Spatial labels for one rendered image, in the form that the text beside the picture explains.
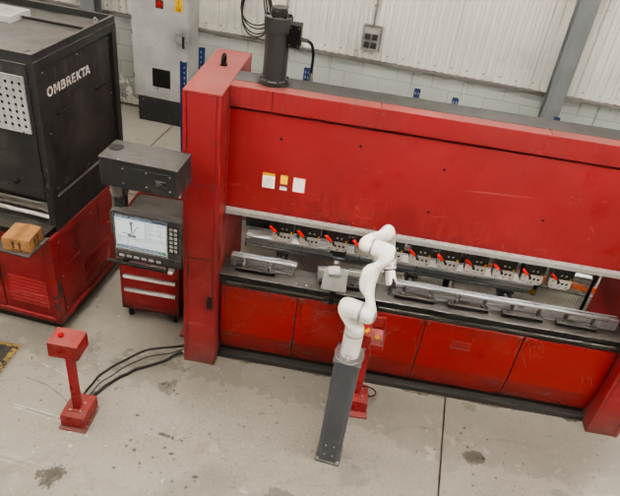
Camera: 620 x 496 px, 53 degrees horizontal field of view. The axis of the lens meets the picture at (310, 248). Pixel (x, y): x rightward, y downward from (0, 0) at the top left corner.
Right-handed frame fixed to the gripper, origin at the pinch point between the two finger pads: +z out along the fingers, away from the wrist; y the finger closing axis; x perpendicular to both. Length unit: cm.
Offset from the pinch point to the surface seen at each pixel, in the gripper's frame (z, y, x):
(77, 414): 70, -68, -215
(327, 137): -104, 0, -35
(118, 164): -91, 11, -165
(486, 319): 28, -35, 80
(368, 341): 36, -38, -9
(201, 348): 39, -113, -127
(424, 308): 16, -45, 37
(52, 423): 77, -77, -234
